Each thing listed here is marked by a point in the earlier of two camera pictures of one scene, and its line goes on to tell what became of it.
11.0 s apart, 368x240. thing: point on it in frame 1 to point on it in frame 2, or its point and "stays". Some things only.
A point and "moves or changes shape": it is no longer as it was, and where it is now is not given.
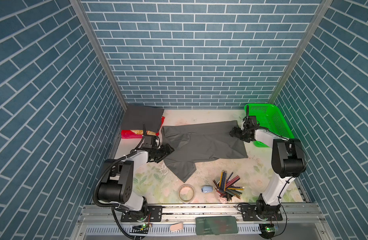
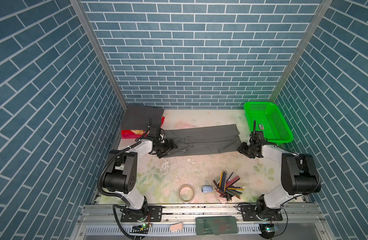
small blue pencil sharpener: (207, 189) stays
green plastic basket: (271, 121) stays
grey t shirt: (196, 143) moves or changes shape
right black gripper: (236, 134) to (242, 149)
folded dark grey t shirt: (135, 116) stays
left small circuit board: (142, 229) stays
